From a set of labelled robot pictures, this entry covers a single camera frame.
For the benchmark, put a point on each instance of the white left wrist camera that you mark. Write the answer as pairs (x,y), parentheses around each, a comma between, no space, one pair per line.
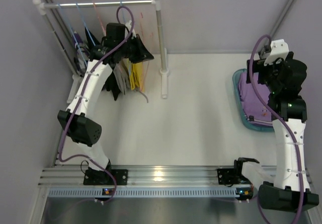
(129,30)

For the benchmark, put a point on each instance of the black garment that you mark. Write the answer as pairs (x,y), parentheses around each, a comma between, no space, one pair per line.
(111,83)

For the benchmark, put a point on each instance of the yellow garment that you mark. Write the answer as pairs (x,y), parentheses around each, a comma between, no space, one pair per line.
(136,76)

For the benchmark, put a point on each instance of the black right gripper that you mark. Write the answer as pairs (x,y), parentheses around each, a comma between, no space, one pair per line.
(272,70)

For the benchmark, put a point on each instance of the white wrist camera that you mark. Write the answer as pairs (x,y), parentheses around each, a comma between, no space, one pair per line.
(274,52)
(129,30)

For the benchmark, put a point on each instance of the grey beige garment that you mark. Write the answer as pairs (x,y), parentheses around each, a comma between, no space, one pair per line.
(122,77)

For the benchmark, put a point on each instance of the teal transparent plastic basin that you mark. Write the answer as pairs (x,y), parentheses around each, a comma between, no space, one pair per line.
(235,79)

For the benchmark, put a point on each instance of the purple trousers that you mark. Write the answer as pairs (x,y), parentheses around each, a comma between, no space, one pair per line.
(254,111)

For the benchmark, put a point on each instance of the pink wire hanger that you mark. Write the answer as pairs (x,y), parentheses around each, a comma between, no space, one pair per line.
(99,19)
(144,64)

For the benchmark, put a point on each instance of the aluminium mounting rail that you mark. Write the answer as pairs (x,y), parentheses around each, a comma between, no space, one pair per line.
(142,181)

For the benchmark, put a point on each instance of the white clothes rack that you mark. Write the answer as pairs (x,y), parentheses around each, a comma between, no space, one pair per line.
(164,70)

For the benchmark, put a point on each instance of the purple white patterned garment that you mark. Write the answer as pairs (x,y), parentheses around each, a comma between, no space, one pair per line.
(85,52)

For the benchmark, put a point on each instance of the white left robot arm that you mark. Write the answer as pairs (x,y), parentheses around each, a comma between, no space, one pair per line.
(121,42)

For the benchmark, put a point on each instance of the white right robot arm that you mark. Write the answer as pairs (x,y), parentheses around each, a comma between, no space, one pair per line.
(289,190)

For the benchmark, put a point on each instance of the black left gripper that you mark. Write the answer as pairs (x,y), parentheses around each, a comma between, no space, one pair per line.
(137,49)

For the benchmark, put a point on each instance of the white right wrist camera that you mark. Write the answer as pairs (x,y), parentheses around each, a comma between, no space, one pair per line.
(274,52)

